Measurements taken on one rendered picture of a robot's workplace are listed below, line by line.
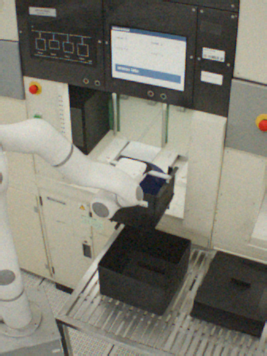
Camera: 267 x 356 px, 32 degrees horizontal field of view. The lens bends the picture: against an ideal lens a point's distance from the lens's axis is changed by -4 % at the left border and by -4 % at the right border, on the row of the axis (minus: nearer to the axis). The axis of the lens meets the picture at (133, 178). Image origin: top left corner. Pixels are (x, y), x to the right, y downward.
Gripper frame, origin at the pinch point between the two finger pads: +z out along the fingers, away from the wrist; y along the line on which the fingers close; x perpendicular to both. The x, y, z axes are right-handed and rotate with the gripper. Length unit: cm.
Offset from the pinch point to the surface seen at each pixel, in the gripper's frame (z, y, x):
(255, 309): -20, 56, -39
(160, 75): 14.9, 1.2, 26.3
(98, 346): -11, -18, -125
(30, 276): 17, -80, -125
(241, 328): -25, 53, -46
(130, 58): 14.8, -10.7, 31.1
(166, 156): 51, -7, -35
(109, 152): 41, -34, -35
